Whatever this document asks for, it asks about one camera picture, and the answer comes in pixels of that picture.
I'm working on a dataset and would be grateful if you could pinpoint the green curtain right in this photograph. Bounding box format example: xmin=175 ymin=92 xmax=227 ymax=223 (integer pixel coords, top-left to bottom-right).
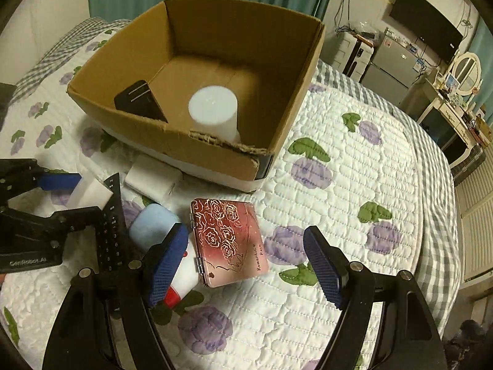
xmin=469 ymin=18 xmax=493 ymax=122

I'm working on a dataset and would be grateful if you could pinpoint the pink rose-pattern case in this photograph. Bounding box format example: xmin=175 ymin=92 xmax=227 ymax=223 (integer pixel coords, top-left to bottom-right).
xmin=190 ymin=198 xmax=269 ymax=288

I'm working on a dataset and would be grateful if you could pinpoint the open cardboard box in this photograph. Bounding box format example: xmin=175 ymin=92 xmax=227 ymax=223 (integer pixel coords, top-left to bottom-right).
xmin=67 ymin=0 xmax=325 ymax=192

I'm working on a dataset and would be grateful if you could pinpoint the black power adapter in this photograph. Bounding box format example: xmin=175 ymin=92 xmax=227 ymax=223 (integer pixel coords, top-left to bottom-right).
xmin=114 ymin=79 xmax=167 ymax=123

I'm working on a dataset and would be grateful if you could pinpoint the white cylinder container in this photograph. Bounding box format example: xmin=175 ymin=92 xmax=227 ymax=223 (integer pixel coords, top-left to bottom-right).
xmin=188 ymin=85 xmax=241 ymax=143

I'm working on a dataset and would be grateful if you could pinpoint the white power adapter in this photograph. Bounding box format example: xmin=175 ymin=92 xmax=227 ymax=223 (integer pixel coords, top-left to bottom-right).
xmin=124 ymin=154 xmax=183 ymax=205

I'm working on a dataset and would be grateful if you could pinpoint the white louvered wardrobe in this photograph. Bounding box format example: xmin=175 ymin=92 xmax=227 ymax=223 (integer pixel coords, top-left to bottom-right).
xmin=455 ymin=152 xmax=492 ymax=282

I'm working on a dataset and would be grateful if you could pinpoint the white bottle red cap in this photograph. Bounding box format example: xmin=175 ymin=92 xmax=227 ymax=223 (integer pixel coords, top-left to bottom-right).
xmin=129 ymin=203 xmax=199 ymax=309

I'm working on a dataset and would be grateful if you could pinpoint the black wall television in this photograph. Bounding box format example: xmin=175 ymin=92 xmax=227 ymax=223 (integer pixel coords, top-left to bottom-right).
xmin=389 ymin=0 xmax=463 ymax=63

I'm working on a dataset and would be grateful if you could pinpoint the black remote control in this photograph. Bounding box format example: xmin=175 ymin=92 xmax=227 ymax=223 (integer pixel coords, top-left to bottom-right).
xmin=95 ymin=173 xmax=132 ymax=272

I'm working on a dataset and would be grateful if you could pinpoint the oval vanity mirror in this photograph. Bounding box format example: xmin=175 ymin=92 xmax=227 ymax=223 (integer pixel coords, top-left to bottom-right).
xmin=449 ymin=52 xmax=482 ymax=96

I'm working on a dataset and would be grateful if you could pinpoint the silver mini fridge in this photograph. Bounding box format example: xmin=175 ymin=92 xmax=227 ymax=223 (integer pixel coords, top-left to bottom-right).
xmin=361 ymin=28 xmax=424 ymax=105

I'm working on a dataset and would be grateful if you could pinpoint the floral quilted blanket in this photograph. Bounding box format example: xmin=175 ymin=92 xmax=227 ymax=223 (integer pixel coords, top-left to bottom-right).
xmin=0 ymin=26 xmax=425 ymax=370

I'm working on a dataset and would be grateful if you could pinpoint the white dressing table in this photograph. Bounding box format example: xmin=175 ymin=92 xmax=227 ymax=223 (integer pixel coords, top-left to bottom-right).
xmin=417 ymin=79 xmax=479 ymax=170

